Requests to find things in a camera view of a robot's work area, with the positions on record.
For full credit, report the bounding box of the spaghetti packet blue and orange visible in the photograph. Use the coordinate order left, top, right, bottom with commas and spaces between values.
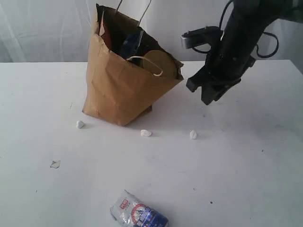
119, 30, 144, 59

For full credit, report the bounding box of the white backdrop curtain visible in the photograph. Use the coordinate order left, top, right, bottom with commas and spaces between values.
0, 0, 303, 63

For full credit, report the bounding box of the clear jar with gold lid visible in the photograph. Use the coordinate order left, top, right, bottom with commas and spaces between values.
140, 50, 177, 79

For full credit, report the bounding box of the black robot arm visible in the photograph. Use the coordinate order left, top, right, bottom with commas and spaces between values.
181, 0, 303, 105

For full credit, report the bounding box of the brown paper pouch orange label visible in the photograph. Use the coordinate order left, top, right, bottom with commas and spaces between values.
99, 20, 112, 50

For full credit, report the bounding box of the small clear plastic scrap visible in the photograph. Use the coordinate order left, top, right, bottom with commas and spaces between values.
50, 160, 61, 169

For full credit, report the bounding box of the brown paper bag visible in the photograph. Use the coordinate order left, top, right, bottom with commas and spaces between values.
82, 5, 183, 126

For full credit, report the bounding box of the small white foam piece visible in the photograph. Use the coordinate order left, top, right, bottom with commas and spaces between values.
189, 130, 198, 140
141, 130, 152, 137
76, 120, 85, 129

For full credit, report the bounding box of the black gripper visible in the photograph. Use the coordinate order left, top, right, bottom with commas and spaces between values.
186, 43, 256, 105

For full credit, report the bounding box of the white blue sugar packet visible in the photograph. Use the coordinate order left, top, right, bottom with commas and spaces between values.
110, 190, 169, 227

